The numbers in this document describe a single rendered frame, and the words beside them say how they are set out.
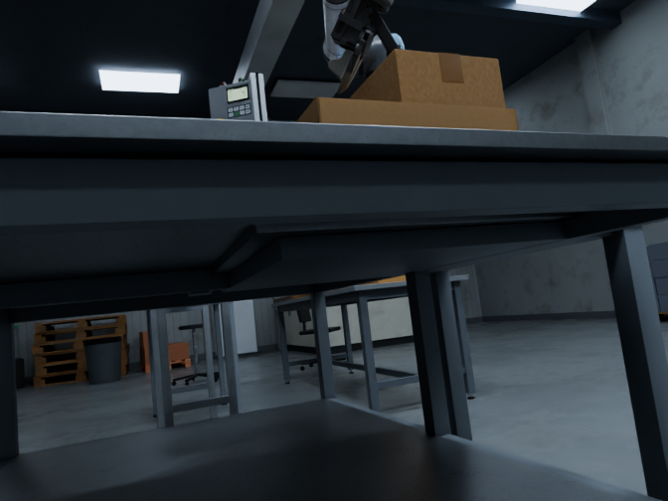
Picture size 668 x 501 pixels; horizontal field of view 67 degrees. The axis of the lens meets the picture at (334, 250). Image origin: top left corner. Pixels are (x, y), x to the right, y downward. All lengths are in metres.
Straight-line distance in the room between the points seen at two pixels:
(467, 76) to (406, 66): 0.14
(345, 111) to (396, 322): 7.69
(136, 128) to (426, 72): 0.68
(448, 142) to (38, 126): 0.38
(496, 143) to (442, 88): 0.45
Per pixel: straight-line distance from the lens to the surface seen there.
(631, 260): 1.29
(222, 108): 1.88
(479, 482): 1.33
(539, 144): 0.64
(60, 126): 0.46
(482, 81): 1.10
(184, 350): 8.91
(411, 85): 1.00
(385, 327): 8.10
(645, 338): 1.30
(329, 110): 0.54
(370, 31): 1.20
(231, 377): 2.76
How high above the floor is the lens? 0.65
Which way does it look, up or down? 7 degrees up
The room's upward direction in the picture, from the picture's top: 6 degrees counter-clockwise
